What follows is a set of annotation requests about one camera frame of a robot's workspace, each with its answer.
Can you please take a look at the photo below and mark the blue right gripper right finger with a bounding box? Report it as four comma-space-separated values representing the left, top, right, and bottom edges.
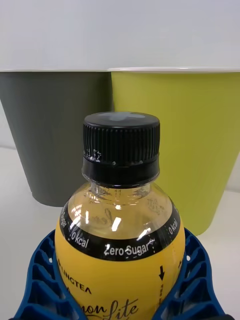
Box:
151, 226, 235, 320

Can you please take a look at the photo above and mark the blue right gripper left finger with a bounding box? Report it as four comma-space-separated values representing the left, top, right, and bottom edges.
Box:
7, 228, 87, 320

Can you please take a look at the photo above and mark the yellow label plastic bottle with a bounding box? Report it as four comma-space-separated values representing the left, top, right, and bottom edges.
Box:
54, 111, 187, 320

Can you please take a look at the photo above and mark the yellow-green plastic waste bin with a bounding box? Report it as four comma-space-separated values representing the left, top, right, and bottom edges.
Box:
107, 66, 240, 237

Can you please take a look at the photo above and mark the grey plastic waste bin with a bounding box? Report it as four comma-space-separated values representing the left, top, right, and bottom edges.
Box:
0, 67, 114, 208

